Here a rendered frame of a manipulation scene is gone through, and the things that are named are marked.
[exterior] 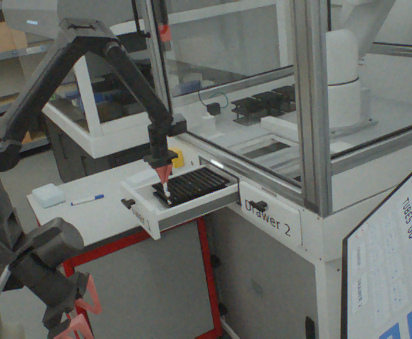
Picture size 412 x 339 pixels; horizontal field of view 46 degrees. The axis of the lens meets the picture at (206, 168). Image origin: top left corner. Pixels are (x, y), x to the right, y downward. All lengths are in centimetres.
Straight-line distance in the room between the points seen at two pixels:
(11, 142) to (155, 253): 83
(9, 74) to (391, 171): 478
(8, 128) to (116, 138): 121
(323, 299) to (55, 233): 87
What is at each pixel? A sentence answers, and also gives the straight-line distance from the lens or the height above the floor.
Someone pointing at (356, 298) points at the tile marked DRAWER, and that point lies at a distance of 95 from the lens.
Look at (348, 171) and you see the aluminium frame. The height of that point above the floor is 105.
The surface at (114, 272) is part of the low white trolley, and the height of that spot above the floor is 60.
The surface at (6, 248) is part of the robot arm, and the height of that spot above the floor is 121.
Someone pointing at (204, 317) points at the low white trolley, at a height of 22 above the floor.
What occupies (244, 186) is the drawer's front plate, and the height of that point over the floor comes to 92.
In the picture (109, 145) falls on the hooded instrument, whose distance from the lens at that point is 240.
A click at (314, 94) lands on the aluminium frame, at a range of 118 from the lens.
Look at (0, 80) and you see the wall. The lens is 568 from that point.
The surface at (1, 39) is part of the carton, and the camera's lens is 523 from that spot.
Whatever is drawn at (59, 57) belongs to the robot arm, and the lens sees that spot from 116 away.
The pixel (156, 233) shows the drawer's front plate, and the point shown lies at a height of 84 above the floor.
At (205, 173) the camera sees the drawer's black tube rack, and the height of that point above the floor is 90.
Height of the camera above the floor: 159
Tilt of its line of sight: 23 degrees down
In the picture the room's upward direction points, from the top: 8 degrees counter-clockwise
